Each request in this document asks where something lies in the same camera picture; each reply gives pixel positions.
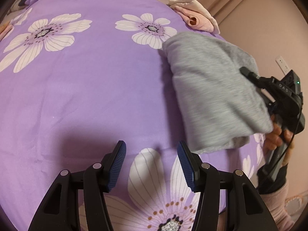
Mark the grey garment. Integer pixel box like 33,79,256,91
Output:
162,32,273,154

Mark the pink sleeve right forearm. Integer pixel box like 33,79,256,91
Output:
256,163,297,231

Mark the person's right hand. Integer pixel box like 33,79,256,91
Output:
263,115,295,167

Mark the purple floral bed sheet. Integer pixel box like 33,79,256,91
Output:
1,0,263,230

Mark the pink folded garment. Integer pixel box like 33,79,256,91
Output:
173,5,214,33

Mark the cream folded garment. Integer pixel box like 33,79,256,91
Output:
168,0,220,34

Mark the white wall socket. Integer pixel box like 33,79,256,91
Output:
275,56,290,75

